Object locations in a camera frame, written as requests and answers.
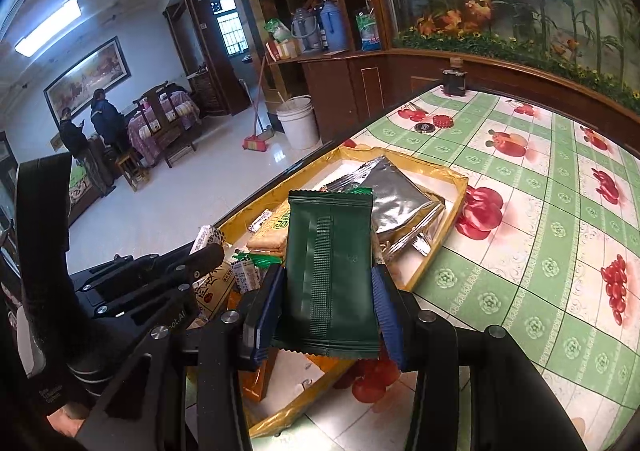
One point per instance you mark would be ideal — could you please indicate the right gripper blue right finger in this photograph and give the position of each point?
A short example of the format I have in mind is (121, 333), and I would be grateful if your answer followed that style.
(390, 312)

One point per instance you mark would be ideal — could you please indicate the red broom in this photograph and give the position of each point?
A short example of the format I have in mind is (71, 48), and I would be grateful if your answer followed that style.
(257, 142)

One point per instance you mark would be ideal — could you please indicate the ceiling fluorescent light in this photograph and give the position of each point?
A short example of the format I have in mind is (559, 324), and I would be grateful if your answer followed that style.
(47, 29)

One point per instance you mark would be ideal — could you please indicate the blue thermos jug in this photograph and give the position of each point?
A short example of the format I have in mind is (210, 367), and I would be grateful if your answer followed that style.
(333, 26)

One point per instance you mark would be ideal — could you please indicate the small white patterned box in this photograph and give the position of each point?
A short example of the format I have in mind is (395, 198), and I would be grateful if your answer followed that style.
(246, 275)

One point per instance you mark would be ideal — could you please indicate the large silver foil snack bag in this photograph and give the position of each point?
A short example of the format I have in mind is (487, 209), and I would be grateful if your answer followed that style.
(401, 210)

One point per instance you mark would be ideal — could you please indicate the yellow cardboard tray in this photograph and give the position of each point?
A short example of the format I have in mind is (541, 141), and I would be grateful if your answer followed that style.
(438, 179)

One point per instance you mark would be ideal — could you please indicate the grey thermos jug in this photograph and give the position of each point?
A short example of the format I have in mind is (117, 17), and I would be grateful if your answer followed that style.
(305, 29)

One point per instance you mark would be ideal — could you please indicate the cracker pack green ends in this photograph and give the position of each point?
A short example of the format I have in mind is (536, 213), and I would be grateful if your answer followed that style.
(272, 236)

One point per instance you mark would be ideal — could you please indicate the green white bag on shelf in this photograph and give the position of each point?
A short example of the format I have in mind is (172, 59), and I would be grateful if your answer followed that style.
(277, 30)

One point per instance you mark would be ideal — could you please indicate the person in dark jacket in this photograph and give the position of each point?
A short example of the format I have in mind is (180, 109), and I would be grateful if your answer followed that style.
(109, 123)

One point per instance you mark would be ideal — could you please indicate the white plastic bucket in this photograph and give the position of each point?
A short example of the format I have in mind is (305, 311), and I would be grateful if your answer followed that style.
(298, 121)

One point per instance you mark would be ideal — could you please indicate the blue green bag on shelf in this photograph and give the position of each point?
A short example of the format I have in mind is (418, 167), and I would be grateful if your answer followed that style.
(368, 31)

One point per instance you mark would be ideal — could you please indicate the dark green snack pack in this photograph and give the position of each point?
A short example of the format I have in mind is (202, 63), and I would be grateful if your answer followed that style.
(327, 306)

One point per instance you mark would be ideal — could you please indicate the small dark jar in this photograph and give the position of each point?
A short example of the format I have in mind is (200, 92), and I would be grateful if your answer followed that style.
(454, 78)

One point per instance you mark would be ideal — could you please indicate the framed landscape painting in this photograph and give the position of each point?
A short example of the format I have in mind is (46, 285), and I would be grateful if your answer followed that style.
(103, 68)

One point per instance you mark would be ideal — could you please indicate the small dark bottle cap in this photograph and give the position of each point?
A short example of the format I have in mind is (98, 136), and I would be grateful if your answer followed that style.
(424, 127)

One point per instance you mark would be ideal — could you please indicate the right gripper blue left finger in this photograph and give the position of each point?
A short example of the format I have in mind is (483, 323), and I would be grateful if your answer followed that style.
(262, 315)

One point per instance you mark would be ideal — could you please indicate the wooden sofa with cushions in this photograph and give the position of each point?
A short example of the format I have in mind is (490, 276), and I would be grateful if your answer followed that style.
(165, 118)

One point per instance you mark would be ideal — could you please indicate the operator left hand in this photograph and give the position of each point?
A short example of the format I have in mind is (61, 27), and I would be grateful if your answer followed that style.
(64, 424)

